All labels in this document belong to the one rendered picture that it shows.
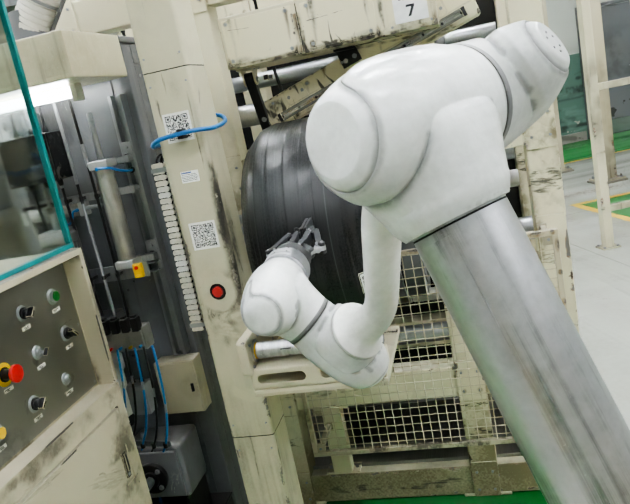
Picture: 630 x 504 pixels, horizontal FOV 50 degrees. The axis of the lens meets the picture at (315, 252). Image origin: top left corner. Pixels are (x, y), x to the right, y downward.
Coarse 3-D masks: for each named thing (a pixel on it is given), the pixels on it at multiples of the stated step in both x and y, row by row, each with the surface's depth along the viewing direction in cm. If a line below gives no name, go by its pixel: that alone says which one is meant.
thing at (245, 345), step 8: (248, 336) 176; (256, 336) 181; (264, 336) 187; (272, 336) 195; (240, 344) 173; (248, 344) 174; (240, 352) 173; (248, 352) 174; (240, 360) 174; (248, 360) 173; (256, 360) 177; (248, 368) 174
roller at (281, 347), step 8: (256, 344) 177; (264, 344) 176; (272, 344) 176; (280, 344) 175; (288, 344) 174; (256, 352) 176; (264, 352) 176; (272, 352) 175; (280, 352) 175; (288, 352) 175; (296, 352) 174
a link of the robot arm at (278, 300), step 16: (256, 272) 117; (272, 272) 115; (288, 272) 116; (256, 288) 111; (272, 288) 111; (288, 288) 113; (304, 288) 116; (256, 304) 110; (272, 304) 110; (288, 304) 111; (304, 304) 114; (320, 304) 116; (256, 320) 111; (272, 320) 110; (288, 320) 111; (304, 320) 114; (288, 336) 116
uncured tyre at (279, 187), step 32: (288, 128) 166; (256, 160) 160; (288, 160) 157; (256, 192) 156; (288, 192) 154; (320, 192) 152; (256, 224) 155; (288, 224) 153; (320, 224) 151; (352, 224) 151; (256, 256) 157; (320, 256) 152; (352, 256) 152; (320, 288) 156; (352, 288) 155
